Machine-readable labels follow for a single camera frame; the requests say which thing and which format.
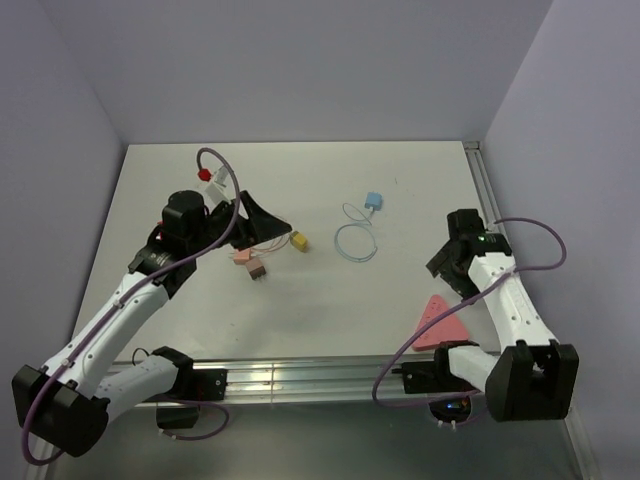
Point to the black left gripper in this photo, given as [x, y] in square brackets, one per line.
[260, 226]

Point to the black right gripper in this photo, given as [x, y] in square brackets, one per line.
[464, 287]

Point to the pink triangular power strip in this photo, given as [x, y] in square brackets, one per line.
[448, 329]

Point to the blue charger plug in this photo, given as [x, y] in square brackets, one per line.
[373, 201]

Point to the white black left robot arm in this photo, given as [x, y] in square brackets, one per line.
[70, 400]

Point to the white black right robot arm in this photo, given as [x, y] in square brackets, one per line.
[533, 376]

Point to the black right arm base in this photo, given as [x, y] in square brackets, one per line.
[451, 397]

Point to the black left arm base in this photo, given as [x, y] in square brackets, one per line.
[206, 387]

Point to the pink charger plug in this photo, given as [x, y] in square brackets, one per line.
[241, 257]

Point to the yellow charger plug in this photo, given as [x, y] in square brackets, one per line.
[299, 241]

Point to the brown charger plug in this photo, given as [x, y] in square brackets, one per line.
[255, 268]

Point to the red cube adapter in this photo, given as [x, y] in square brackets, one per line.
[204, 175]

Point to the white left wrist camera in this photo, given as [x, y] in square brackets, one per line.
[216, 187]

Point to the aluminium table frame rail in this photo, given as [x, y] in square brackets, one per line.
[304, 345]

